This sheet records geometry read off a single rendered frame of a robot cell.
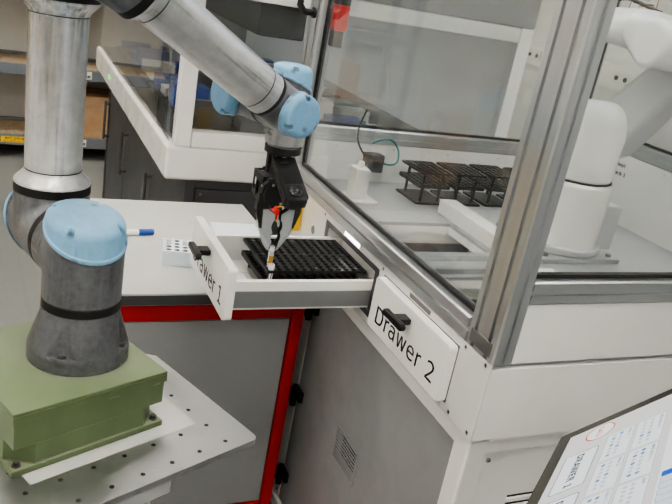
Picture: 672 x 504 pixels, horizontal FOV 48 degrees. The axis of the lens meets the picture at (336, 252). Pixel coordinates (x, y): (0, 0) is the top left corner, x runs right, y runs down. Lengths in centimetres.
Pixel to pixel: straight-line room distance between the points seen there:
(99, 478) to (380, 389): 65
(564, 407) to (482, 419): 17
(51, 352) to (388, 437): 71
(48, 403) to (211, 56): 54
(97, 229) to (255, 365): 83
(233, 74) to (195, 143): 116
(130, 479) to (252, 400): 80
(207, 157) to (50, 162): 117
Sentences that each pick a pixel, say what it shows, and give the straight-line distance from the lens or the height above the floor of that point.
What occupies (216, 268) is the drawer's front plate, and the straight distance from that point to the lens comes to 150.
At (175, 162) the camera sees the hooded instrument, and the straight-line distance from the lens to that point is 233.
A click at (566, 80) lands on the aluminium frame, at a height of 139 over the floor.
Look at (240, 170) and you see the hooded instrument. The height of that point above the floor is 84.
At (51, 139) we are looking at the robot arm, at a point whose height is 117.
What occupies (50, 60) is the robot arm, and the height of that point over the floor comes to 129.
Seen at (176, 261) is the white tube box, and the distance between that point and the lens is 182.
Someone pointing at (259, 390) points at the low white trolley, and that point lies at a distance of 190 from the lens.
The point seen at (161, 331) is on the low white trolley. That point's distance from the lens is 175.
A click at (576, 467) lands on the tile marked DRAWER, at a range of 93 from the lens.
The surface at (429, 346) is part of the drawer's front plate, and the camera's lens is 134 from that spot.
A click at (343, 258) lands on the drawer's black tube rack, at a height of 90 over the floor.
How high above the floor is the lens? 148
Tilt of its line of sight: 21 degrees down
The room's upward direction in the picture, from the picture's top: 11 degrees clockwise
